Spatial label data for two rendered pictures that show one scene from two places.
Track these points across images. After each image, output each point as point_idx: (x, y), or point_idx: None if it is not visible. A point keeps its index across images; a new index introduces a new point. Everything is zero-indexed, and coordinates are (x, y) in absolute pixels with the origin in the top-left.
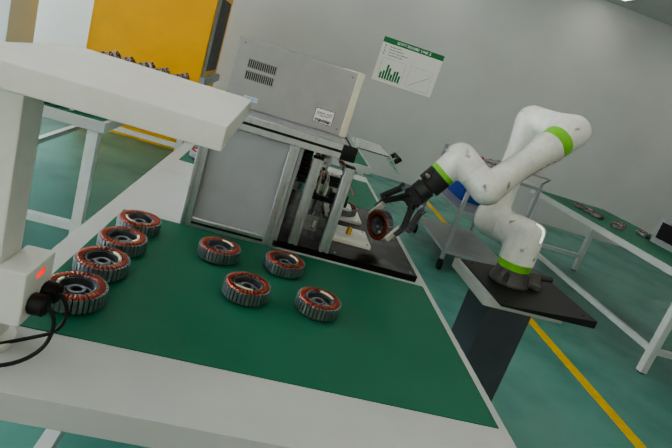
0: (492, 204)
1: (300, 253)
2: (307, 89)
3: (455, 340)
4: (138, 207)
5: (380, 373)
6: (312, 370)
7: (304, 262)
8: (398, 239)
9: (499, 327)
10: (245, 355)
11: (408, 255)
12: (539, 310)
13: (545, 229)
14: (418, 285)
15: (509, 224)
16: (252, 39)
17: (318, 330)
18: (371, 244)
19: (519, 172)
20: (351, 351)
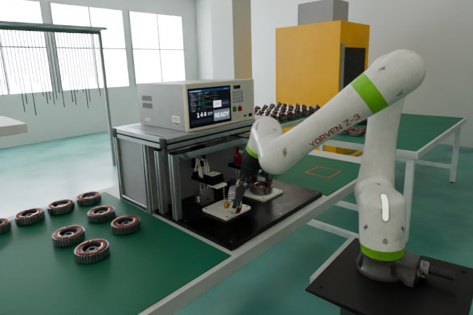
0: (276, 173)
1: (165, 219)
2: (165, 105)
3: (161, 303)
4: (115, 190)
5: (43, 304)
6: (11, 287)
7: (135, 224)
8: (300, 214)
9: None
10: (0, 270)
11: (279, 228)
12: (357, 307)
13: (393, 201)
14: (229, 254)
15: (358, 196)
16: (140, 84)
17: (66, 267)
18: (240, 216)
19: (298, 136)
20: (57, 285)
